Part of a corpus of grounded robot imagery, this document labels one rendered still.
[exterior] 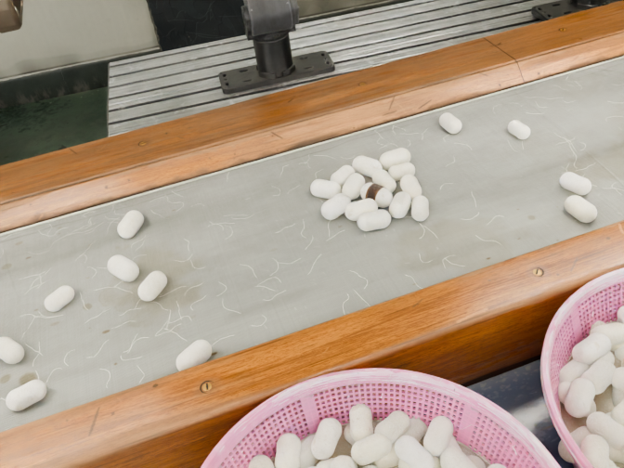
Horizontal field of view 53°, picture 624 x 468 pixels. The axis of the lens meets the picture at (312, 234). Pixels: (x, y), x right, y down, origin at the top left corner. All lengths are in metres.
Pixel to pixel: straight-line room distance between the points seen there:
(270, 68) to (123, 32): 1.73
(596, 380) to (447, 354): 0.12
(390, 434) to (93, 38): 2.46
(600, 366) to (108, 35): 2.48
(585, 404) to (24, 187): 0.64
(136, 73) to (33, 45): 1.61
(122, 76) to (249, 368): 0.83
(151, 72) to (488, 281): 0.84
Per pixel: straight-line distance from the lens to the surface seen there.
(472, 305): 0.56
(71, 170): 0.82
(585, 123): 0.85
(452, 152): 0.77
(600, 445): 0.52
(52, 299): 0.66
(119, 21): 2.77
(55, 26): 2.80
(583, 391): 0.54
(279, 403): 0.50
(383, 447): 0.50
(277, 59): 1.10
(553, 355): 0.55
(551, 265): 0.60
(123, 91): 1.20
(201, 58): 1.26
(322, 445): 0.50
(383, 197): 0.68
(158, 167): 0.79
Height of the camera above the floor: 1.17
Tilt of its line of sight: 41 degrees down
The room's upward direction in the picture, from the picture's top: 8 degrees counter-clockwise
